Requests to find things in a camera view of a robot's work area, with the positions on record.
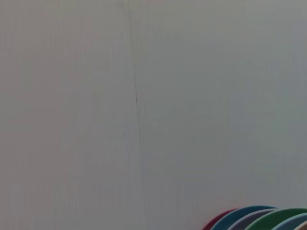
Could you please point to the red plate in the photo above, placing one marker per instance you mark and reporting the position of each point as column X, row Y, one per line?
column 216, row 221

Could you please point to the teal plate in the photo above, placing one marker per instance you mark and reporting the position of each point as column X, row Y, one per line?
column 239, row 215

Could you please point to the grey purple plate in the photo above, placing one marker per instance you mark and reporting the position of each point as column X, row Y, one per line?
column 249, row 221

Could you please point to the dark green plate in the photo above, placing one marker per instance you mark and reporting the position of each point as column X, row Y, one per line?
column 275, row 216

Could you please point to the light blue plate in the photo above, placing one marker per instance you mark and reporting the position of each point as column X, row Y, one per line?
column 292, row 221

